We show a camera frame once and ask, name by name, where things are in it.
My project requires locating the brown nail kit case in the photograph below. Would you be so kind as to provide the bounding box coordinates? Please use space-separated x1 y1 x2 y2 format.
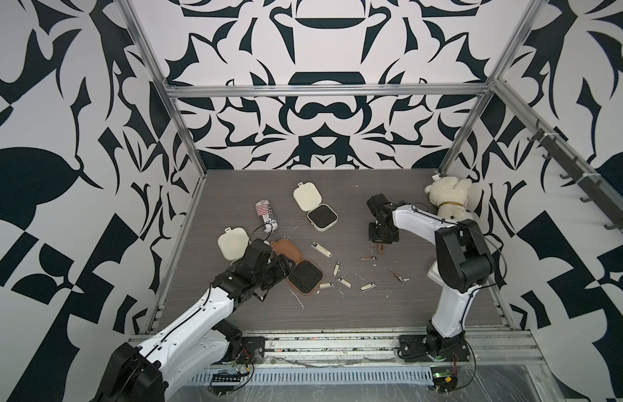
271 239 323 295

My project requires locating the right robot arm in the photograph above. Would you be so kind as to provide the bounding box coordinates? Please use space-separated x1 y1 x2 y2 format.
366 194 496 356

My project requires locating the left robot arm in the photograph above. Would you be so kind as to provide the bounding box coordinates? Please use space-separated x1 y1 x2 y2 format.
94 240 296 401

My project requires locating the cream nail kit case left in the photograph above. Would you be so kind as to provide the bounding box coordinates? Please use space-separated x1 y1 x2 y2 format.
217 227 250 261

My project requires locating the cream nail kit case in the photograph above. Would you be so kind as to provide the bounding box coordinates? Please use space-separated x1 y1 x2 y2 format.
217 227 250 261
292 182 338 232

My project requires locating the brown nail tool right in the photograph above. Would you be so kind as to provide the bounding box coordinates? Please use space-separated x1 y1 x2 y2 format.
390 270 410 283

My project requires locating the small cream clipper right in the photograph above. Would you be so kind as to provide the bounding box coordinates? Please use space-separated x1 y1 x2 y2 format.
360 283 377 292

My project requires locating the cream nail kit case centre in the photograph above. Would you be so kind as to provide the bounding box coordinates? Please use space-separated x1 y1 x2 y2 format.
292 182 338 232

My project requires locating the silver cream nail clipper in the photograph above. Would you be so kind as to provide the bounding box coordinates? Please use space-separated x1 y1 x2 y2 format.
311 241 333 258

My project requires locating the small cream clipper middle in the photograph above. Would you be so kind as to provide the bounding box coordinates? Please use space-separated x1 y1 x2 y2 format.
337 278 352 288

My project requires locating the small cream clipper left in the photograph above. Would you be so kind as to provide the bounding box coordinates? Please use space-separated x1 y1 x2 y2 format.
318 282 336 290

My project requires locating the crushed flag print can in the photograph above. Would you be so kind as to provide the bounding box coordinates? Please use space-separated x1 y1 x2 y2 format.
255 199 278 233

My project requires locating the white box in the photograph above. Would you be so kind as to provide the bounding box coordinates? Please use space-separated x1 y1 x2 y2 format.
427 261 444 286

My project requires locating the white teddy bear plush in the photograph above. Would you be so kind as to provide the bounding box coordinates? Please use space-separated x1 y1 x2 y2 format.
425 176 473 221

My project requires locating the right circuit board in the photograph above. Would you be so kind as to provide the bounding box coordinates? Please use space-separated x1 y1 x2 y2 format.
430 367 458 394

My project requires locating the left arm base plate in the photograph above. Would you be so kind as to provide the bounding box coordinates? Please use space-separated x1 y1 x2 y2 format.
219 337 266 365

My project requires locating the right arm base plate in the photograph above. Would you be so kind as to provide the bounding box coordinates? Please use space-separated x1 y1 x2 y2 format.
397 333 471 363

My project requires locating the wall hook rail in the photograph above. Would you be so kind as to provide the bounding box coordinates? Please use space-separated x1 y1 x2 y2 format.
526 119 623 231

